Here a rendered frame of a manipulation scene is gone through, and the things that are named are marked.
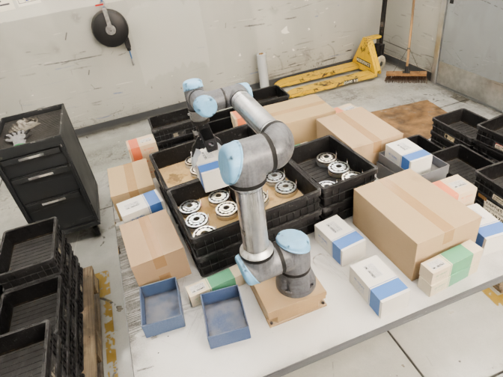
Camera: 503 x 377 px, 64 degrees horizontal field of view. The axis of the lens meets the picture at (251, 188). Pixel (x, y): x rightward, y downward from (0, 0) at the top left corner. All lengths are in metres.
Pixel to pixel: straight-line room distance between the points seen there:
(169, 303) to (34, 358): 0.68
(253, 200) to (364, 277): 0.59
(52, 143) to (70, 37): 2.07
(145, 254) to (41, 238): 1.13
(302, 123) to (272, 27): 2.89
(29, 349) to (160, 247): 0.77
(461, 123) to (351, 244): 2.06
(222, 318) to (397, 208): 0.81
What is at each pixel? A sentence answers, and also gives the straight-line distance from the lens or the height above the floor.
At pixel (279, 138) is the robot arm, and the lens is 1.15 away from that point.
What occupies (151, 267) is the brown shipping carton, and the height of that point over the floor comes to 0.82.
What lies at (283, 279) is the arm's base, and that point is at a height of 0.85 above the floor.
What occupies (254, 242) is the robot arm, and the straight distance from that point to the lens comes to 1.29.
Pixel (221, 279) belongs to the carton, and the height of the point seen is 0.76.
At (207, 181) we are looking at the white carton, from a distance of 1.60.
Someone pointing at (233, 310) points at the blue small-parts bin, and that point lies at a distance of 1.62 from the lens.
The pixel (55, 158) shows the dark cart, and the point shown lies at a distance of 3.01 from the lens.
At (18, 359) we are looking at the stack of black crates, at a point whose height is 0.49.
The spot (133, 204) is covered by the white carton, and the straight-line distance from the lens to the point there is 1.98.
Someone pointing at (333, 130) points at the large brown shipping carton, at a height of 0.90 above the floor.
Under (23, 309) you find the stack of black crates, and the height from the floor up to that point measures 0.38.
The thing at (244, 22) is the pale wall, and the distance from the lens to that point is 5.06.
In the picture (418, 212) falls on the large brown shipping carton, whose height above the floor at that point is 0.90.
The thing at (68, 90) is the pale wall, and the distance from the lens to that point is 4.96.
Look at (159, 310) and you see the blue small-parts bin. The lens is 1.70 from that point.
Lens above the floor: 1.97
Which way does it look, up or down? 35 degrees down
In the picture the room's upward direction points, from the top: 9 degrees counter-clockwise
